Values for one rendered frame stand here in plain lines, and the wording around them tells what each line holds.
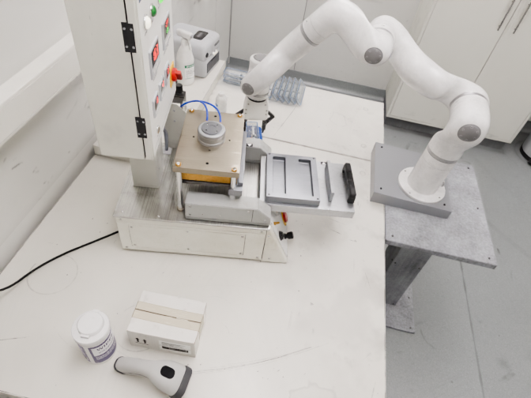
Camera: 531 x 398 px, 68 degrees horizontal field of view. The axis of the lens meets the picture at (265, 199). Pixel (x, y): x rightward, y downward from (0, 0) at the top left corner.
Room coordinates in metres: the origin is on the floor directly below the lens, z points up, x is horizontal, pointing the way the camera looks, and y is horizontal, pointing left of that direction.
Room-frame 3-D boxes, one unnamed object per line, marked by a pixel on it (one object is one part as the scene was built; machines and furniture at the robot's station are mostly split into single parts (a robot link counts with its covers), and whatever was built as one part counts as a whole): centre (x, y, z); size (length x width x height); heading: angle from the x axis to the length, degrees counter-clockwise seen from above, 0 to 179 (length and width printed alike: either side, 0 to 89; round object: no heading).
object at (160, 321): (0.47, 0.20, 0.80); 0.19 x 0.13 x 0.09; 86
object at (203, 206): (0.77, 0.10, 0.96); 0.25 x 0.05 x 0.07; 96
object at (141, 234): (0.92, 0.18, 0.84); 0.53 x 0.37 x 0.17; 96
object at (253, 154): (1.04, 0.12, 0.96); 0.26 x 0.05 x 0.07; 96
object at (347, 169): (0.95, -0.26, 0.99); 0.15 x 0.02 x 0.04; 6
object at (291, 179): (0.93, -0.07, 0.98); 0.20 x 0.17 x 0.03; 6
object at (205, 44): (1.83, 0.49, 0.88); 0.25 x 0.20 x 0.17; 80
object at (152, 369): (0.33, 0.21, 0.79); 0.20 x 0.08 x 0.08; 86
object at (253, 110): (1.35, 0.10, 0.94); 0.10 x 0.08 x 0.11; 102
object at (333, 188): (0.93, -0.12, 0.97); 0.30 x 0.22 x 0.08; 96
